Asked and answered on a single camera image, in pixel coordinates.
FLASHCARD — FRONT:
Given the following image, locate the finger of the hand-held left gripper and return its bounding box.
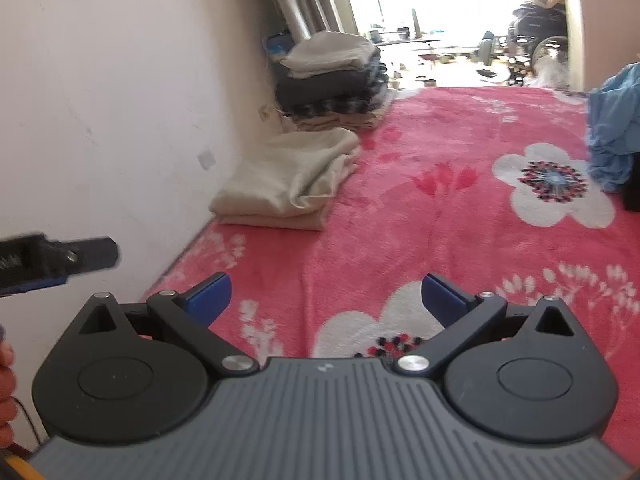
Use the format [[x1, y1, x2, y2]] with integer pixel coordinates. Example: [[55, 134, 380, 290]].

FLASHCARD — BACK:
[[0, 232, 122, 297]]

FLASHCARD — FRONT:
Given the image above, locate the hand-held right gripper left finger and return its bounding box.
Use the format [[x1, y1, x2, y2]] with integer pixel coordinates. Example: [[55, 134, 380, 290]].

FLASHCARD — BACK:
[[77, 272, 261, 376]]

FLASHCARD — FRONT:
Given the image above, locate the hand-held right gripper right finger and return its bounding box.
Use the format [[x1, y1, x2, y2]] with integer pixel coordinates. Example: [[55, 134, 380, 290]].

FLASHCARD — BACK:
[[392, 273, 576, 375]]

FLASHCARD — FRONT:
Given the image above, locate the beige jacket with black trim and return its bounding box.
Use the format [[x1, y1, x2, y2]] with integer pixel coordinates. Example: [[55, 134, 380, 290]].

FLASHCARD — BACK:
[[209, 126, 362, 232]]

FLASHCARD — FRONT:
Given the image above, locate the stack of folded clothes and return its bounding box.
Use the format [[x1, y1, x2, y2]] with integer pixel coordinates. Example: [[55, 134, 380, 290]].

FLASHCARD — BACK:
[[272, 30, 392, 133]]

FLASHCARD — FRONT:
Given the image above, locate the person's left hand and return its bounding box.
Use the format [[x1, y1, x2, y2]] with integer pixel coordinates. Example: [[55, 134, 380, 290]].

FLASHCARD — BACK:
[[0, 325, 20, 443]]

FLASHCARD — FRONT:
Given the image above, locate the pink floral blanket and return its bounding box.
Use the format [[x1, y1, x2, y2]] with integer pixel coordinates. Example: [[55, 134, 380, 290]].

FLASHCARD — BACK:
[[145, 85, 640, 361]]

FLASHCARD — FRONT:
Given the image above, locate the black cloth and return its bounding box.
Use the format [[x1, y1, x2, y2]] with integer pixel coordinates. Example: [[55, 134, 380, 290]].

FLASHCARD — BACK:
[[621, 157, 640, 211]]

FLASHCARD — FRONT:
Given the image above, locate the blue shirt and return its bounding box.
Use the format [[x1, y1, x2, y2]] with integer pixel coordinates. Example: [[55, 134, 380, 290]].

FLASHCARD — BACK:
[[585, 61, 640, 193]]

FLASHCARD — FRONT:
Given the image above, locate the blue bag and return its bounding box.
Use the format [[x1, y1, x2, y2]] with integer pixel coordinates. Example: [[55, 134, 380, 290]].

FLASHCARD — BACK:
[[265, 32, 297, 59]]

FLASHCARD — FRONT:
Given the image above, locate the folding table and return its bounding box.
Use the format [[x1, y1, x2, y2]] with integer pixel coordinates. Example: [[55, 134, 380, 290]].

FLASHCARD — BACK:
[[367, 7, 451, 63]]

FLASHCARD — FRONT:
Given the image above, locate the wheelchair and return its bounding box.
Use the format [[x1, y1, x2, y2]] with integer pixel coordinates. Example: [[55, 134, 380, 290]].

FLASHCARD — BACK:
[[506, 0, 572, 87]]

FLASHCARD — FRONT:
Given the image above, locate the black cable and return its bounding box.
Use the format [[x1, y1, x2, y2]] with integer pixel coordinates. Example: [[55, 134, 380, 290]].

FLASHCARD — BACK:
[[14, 396, 45, 455]]

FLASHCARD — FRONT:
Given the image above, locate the orange cable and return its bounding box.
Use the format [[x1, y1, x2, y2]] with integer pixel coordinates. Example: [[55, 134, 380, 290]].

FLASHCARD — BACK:
[[0, 452, 43, 480]]

